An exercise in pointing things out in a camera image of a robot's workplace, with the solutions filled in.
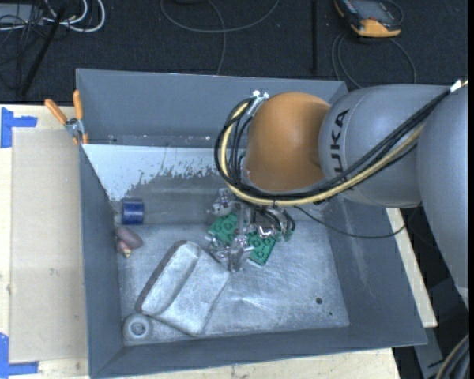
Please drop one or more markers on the brown oblong toy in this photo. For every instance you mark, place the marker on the brown oblong toy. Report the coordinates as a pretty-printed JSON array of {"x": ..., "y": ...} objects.
[{"x": 129, "y": 238}]

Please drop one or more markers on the grey metal bin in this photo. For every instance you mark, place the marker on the grey metal bin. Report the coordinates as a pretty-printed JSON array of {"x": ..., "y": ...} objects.
[{"x": 284, "y": 290}]

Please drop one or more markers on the dark green flat block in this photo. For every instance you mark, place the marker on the dark green flat block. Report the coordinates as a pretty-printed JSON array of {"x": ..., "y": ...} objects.
[{"x": 264, "y": 250}]

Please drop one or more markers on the pale wood flat board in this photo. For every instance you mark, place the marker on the pale wood flat board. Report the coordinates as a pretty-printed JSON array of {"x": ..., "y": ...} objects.
[{"x": 47, "y": 231}]

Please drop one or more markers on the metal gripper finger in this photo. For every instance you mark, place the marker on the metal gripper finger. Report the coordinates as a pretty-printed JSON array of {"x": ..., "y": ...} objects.
[
  {"x": 221, "y": 252},
  {"x": 239, "y": 256}
]

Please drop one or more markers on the blue cylinder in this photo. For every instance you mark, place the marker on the blue cylinder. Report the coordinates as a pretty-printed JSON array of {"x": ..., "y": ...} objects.
[{"x": 132, "y": 211}]

